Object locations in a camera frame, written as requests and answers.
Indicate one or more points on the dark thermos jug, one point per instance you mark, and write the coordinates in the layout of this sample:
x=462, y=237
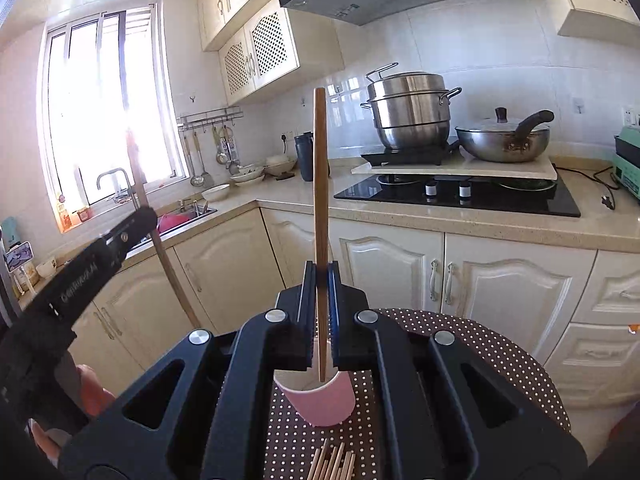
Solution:
x=302, y=160

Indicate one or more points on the metal sink faucet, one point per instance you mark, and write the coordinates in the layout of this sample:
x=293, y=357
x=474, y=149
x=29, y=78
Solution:
x=115, y=171

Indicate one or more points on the pink cup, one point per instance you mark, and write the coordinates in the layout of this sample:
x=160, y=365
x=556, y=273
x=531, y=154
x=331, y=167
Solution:
x=325, y=405

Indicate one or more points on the steel kitchen sink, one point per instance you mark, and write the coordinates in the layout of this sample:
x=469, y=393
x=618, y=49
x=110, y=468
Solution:
x=200, y=211

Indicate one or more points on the pile of wooden chopsticks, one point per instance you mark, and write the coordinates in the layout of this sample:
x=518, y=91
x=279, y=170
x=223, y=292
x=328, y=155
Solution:
x=332, y=465

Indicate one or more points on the black glass gas hob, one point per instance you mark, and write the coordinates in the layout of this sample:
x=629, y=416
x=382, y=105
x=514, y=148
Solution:
x=525, y=200

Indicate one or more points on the pink basin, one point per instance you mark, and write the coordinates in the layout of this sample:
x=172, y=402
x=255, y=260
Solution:
x=175, y=222

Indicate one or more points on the green countertop appliance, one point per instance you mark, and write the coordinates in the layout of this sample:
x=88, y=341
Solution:
x=630, y=175

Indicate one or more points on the white stone slab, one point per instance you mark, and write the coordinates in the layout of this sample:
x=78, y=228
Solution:
x=500, y=167

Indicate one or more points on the long wooden chopstick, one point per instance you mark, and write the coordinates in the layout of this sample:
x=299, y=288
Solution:
x=170, y=280
x=320, y=185

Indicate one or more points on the pan lid with knob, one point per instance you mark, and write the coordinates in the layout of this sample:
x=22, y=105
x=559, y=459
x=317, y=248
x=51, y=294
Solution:
x=492, y=125

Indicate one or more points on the person's left hand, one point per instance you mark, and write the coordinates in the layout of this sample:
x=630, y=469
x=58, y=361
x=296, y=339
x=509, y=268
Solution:
x=97, y=395

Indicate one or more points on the stack of white dishes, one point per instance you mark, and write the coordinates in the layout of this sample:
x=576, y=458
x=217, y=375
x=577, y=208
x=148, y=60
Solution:
x=247, y=175

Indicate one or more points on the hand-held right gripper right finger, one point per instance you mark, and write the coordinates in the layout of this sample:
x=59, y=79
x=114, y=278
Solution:
x=334, y=310

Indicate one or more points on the metal wall utensil rack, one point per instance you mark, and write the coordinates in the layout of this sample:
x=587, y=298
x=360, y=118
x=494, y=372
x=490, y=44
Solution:
x=210, y=117

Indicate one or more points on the smartphone on stand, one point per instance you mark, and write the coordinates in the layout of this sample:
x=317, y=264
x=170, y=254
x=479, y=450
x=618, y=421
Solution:
x=19, y=254

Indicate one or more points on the white bowl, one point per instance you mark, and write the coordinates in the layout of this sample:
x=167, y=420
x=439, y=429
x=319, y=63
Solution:
x=216, y=192
x=280, y=165

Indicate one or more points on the hanging metal ladle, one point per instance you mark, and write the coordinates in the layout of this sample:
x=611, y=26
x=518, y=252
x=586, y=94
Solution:
x=198, y=180

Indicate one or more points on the lattice-door wall cabinet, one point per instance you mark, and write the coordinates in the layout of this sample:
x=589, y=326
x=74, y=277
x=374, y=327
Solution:
x=270, y=45

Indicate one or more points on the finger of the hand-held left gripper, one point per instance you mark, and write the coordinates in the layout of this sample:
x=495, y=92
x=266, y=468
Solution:
x=132, y=232

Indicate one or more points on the small white mug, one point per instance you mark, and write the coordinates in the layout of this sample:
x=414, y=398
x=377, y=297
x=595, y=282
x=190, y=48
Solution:
x=46, y=268

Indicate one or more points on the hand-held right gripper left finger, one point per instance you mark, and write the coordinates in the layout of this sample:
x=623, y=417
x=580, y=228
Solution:
x=311, y=310

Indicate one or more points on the small orange tag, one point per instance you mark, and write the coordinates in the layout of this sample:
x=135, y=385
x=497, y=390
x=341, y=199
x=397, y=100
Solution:
x=634, y=329

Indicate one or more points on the sliding kitchen window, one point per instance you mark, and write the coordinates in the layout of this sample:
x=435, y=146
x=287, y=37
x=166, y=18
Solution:
x=100, y=110

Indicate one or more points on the orange bottle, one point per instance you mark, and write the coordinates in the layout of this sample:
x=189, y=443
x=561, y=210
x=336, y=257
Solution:
x=63, y=217

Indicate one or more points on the brown polka-dot tablecloth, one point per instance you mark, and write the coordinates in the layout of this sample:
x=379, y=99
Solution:
x=500, y=360

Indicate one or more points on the black induction cooker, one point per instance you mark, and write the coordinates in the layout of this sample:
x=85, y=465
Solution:
x=400, y=157

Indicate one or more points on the stainless steamer pot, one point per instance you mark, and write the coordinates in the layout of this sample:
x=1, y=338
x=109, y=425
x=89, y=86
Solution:
x=410, y=115

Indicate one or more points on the hanging metal spoon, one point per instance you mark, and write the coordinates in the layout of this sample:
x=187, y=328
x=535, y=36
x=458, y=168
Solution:
x=221, y=157

